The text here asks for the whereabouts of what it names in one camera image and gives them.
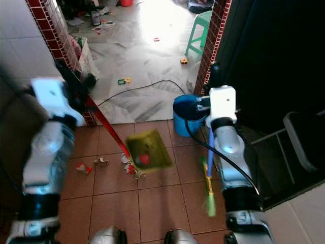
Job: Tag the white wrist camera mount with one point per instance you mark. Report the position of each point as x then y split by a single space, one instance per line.
53 99
222 104

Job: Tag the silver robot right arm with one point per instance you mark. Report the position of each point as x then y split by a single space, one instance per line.
231 147

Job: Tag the small red toy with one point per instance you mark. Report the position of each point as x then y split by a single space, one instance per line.
156 39

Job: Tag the silver robot left leg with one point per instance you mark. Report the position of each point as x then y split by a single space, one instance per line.
106 236

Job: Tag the white plastic bag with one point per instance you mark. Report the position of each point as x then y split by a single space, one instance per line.
84 51

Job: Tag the green plastic stool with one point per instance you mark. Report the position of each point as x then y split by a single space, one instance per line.
203 20

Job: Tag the white and red litter pile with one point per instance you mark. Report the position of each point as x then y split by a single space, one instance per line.
129 166

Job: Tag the small red ball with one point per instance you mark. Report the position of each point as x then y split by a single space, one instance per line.
143 159

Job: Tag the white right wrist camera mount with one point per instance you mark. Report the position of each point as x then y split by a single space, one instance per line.
222 104

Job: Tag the tan paper scrap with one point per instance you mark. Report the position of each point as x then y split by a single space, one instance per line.
100 161

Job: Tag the blue plastic bucket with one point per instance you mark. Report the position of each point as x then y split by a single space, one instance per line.
183 124

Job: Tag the dark tin can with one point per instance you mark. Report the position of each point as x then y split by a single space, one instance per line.
95 18

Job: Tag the silver robot leg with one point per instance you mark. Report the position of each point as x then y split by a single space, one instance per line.
180 238
106 236

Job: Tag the small green block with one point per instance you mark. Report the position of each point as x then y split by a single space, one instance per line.
121 81

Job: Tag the dark brown wooden door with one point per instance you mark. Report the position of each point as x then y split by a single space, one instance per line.
10 152

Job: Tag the red plastic bucket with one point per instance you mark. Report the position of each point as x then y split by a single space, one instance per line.
126 2

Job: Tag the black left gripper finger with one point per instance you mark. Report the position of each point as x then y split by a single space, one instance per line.
91 79

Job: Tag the dark blue cloth bundle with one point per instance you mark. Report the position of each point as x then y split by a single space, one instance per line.
200 5

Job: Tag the dark metal rack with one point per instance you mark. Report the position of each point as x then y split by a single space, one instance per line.
269 152

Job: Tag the red and white wrapper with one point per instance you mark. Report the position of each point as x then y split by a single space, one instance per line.
84 168

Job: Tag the silver robot right leg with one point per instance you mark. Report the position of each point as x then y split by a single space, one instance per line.
180 238

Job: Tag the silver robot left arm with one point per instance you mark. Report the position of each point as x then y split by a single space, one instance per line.
45 157

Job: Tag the small yellow block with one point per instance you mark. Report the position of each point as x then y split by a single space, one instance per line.
128 80

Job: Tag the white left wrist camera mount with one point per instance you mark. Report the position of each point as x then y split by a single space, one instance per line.
53 99

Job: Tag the dark grey plastic bin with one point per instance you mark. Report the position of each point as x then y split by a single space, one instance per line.
304 137

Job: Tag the small yellow toy car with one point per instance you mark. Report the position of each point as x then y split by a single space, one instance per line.
183 61

